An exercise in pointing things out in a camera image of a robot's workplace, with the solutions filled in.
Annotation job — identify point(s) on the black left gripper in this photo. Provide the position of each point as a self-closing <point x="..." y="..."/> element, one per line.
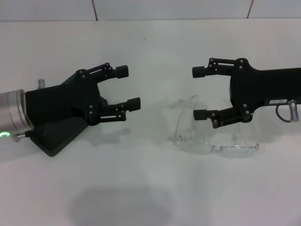
<point x="65" y="99"/>

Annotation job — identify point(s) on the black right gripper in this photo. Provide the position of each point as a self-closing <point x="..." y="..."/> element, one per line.
<point x="258" y="87"/>

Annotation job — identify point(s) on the clear white glasses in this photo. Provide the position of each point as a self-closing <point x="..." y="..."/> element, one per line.
<point x="200" y="148"/>

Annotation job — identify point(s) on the green glasses case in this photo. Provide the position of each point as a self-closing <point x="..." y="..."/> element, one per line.
<point x="56" y="139"/>

